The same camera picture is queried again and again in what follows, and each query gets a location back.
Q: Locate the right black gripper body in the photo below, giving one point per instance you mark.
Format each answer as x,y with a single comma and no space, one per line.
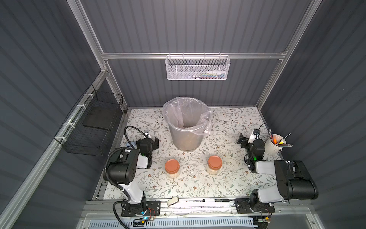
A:
246,143

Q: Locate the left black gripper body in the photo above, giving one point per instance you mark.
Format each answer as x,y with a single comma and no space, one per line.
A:
153,144

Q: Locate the oatmeal glass jar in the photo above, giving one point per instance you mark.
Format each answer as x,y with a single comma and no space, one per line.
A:
172,172
212,170

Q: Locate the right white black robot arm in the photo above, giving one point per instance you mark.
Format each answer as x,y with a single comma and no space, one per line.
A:
292,178

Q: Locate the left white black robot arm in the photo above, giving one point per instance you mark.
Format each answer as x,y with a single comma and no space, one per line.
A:
122,164

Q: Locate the white utensil cup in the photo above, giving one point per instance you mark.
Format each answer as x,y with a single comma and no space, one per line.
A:
276,144

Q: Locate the floral table mat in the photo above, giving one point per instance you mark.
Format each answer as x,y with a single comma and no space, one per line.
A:
234,179

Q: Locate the grey trash bin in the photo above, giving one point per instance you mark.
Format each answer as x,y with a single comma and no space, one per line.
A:
186,142

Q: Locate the clear plastic bin liner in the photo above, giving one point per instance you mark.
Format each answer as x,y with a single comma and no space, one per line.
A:
188,115

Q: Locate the white tape roll piece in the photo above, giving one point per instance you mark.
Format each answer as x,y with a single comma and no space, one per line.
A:
172,201

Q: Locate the white perforated vent strip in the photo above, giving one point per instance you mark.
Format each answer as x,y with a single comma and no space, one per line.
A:
187,223

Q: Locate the markers in white basket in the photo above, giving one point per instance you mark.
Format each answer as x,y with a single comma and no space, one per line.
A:
214,74

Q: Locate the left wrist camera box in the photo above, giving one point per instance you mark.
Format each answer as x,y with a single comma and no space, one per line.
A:
147,132

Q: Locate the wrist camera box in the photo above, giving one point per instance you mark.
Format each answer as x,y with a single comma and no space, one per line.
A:
147,132
254,135

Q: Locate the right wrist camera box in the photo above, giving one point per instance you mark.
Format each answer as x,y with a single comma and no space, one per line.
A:
254,135

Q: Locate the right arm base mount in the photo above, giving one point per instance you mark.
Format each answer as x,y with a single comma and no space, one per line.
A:
247,205

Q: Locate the black wire basket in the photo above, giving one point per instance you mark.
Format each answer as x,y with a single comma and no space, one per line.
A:
92,129

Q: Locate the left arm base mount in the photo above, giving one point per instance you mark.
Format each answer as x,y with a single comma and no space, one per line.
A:
149,208

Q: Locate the white wire mesh basket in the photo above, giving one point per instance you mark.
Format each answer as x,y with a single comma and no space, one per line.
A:
176,66

